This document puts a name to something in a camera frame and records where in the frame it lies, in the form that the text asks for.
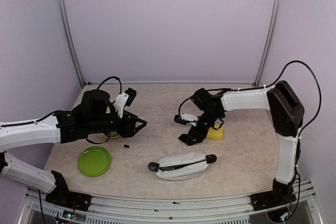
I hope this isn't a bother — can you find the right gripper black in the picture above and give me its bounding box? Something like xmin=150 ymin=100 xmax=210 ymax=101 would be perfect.
xmin=187 ymin=109 xmax=222 ymax=144

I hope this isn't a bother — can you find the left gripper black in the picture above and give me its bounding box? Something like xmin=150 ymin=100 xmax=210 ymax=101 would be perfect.
xmin=87 ymin=110 xmax=147 ymax=138

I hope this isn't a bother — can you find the white drawstring pouch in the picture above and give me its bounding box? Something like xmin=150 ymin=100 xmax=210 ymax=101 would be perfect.
xmin=148 ymin=152 xmax=217 ymax=181

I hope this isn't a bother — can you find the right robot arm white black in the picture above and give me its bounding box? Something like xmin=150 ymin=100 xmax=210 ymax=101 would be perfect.
xmin=174 ymin=78 xmax=309 ymax=205

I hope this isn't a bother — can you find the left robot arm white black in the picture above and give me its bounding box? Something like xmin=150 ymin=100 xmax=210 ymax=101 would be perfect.
xmin=1 ymin=88 xmax=147 ymax=206

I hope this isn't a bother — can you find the yellow sponge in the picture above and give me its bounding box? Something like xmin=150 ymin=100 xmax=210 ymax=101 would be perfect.
xmin=206 ymin=126 xmax=224 ymax=141

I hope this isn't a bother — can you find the beige plate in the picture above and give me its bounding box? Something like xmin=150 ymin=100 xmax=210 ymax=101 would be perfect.
xmin=98 ymin=132 xmax=120 ymax=139

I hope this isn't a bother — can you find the green plate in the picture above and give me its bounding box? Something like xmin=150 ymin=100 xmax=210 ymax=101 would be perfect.
xmin=77 ymin=146 xmax=112 ymax=177

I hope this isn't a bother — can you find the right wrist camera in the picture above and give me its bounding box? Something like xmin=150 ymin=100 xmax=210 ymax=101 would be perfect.
xmin=174 ymin=113 xmax=198 ymax=126

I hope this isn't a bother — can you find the front aluminium rail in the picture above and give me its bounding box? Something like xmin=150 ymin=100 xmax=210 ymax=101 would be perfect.
xmin=17 ymin=180 xmax=326 ymax=223

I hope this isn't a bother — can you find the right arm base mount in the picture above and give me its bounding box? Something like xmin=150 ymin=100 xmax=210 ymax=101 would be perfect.
xmin=250 ymin=189 xmax=297 ymax=211

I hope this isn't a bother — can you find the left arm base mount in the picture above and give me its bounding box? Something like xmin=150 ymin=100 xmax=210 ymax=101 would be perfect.
xmin=45 ymin=188 xmax=92 ymax=212

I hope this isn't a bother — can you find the left aluminium frame post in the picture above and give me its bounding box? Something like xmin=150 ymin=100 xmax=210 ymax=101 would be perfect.
xmin=57 ymin=0 xmax=85 ymax=88

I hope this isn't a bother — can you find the aluminium frame post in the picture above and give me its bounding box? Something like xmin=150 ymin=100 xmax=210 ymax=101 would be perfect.
xmin=254 ymin=0 xmax=281 ymax=87
xmin=57 ymin=0 xmax=85 ymax=88

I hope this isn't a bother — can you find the right aluminium frame post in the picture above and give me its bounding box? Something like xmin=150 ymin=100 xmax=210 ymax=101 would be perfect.
xmin=254 ymin=0 xmax=281 ymax=87

